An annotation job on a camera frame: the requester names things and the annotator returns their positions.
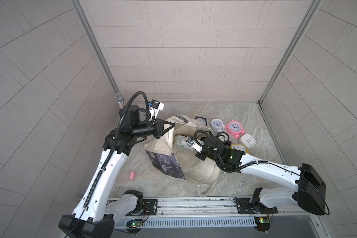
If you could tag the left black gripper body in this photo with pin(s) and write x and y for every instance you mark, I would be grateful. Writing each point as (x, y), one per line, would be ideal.
(147, 131)

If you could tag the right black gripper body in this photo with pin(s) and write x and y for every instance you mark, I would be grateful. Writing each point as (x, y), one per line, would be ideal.
(206, 151)

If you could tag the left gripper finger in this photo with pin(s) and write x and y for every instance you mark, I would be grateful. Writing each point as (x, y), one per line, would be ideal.
(169, 134)
(168, 124)

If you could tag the black alarm clock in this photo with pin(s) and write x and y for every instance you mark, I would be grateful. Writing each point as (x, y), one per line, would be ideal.
(225, 139)

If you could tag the silver clock black back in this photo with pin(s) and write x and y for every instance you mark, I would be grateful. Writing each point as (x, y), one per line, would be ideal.
(181, 144)

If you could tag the white twin-bell alarm clock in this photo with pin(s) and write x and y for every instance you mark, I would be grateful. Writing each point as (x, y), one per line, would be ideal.
(217, 125)

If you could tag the beige canvas tote bag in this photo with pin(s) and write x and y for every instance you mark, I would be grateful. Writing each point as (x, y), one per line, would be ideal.
(183, 165)

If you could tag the large black round clock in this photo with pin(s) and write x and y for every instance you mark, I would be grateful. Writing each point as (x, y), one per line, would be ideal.
(202, 120)

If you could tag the pink alarm clock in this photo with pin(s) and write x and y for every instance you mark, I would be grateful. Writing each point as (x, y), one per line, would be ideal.
(235, 129)

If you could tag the small white alarm clock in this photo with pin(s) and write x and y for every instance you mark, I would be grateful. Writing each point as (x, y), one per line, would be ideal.
(248, 140)

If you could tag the yellow rectangular alarm clock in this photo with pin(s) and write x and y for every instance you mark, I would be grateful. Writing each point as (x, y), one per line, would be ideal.
(240, 147)

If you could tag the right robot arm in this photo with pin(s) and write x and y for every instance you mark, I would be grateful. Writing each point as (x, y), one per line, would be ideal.
(299, 186)

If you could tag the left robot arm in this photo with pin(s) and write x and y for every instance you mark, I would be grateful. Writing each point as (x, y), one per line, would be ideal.
(91, 218)

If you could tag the small pink eraser piece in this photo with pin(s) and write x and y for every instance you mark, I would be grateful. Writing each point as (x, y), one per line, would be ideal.
(132, 175)

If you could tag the glitter microphone on stand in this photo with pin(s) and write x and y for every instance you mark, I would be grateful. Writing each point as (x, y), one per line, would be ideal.
(120, 100)

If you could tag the right circuit board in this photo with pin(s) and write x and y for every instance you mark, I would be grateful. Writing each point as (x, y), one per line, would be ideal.
(263, 224)

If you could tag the circuit board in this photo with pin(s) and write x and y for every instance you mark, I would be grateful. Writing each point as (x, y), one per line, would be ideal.
(263, 224)
(133, 224)

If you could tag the left circuit board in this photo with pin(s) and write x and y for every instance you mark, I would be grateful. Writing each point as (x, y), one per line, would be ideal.
(133, 224)

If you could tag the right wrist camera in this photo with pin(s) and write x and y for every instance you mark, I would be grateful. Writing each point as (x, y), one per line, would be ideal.
(193, 144)

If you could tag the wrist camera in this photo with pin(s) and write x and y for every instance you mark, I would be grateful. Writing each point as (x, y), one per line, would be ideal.
(193, 144)
(154, 108)

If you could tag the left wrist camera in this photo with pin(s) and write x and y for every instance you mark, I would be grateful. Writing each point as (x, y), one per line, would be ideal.
(154, 108)

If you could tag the aluminium mounting rail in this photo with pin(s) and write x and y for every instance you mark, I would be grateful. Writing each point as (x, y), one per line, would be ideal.
(178, 207)

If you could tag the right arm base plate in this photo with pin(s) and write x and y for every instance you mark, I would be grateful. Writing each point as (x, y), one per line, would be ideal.
(244, 206)

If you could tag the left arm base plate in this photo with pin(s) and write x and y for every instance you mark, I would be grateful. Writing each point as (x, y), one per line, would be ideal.
(149, 205)

